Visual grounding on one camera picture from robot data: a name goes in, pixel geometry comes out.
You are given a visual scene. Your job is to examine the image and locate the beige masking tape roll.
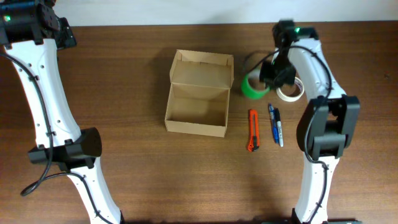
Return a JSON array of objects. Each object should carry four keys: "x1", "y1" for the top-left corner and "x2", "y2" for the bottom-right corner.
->
[{"x1": 276, "y1": 77, "x2": 305, "y2": 103}]

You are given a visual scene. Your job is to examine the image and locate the green tape roll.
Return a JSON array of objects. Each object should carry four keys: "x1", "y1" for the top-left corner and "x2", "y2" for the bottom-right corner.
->
[{"x1": 241, "y1": 69, "x2": 271, "y2": 100}]

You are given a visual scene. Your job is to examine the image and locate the orange utility knife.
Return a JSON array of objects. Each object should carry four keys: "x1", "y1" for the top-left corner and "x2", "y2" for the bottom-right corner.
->
[{"x1": 248, "y1": 109, "x2": 260, "y2": 152}]

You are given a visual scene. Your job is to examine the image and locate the cardboard box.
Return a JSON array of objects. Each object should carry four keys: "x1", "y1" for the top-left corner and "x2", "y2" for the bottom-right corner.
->
[{"x1": 164, "y1": 49, "x2": 234, "y2": 138}]

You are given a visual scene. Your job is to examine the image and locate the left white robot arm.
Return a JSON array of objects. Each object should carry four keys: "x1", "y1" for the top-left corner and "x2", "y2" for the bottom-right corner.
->
[{"x1": 1, "y1": 0, "x2": 125, "y2": 223}]

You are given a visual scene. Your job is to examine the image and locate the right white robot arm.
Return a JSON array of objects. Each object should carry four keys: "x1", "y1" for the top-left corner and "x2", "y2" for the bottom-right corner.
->
[{"x1": 260, "y1": 20, "x2": 360, "y2": 223}]

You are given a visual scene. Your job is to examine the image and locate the blue pen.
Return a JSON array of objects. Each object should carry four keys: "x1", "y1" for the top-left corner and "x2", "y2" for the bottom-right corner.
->
[{"x1": 268, "y1": 103, "x2": 279, "y2": 144}]

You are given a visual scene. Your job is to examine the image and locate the black white marker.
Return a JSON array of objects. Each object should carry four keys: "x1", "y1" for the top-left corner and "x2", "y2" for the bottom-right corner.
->
[{"x1": 274, "y1": 108, "x2": 284, "y2": 147}]

